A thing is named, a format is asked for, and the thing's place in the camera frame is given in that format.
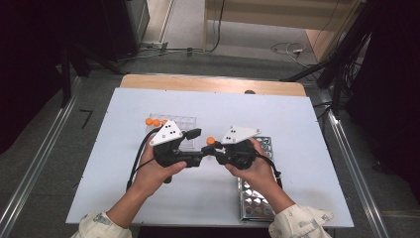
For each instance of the white table board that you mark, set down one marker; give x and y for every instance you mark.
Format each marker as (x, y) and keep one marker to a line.
(214, 109)

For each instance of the aluminium floor rail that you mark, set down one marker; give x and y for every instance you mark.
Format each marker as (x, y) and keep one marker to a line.
(36, 165)
(353, 165)

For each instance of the person's left hand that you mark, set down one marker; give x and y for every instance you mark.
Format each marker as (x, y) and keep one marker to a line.
(155, 175)

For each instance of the metal tube rack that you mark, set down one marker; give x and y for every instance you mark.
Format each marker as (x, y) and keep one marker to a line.
(254, 201)

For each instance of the person's right hand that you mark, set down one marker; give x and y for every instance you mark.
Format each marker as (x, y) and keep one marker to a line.
(257, 172)

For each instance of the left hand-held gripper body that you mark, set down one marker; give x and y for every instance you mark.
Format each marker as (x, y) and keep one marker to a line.
(166, 134)

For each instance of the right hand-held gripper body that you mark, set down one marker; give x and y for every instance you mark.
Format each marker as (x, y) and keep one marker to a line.
(239, 134)

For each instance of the black cabinet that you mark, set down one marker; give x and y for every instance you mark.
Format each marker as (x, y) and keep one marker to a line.
(125, 26)

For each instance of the wooden table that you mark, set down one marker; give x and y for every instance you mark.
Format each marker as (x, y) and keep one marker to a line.
(204, 84)

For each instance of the black curtain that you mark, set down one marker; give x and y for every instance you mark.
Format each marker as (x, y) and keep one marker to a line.
(393, 82)
(29, 66)

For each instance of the person's right sleeve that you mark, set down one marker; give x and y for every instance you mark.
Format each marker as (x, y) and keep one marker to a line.
(300, 221)

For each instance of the grey power strip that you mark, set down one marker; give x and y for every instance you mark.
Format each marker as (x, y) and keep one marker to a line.
(155, 45)

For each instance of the person's left sleeve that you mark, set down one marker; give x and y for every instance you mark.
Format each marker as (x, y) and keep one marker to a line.
(99, 228)

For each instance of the clear acrylic tube rack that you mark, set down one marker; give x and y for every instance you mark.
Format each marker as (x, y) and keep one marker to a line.
(186, 122)

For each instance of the person's sleeve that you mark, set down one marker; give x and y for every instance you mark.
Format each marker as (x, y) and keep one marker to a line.
(99, 228)
(300, 221)

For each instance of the clear tube with orange cap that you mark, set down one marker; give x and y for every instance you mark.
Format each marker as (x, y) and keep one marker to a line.
(164, 122)
(156, 123)
(149, 121)
(210, 141)

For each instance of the beige wooden furniture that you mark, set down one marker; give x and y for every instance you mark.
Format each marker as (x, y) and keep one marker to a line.
(280, 13)

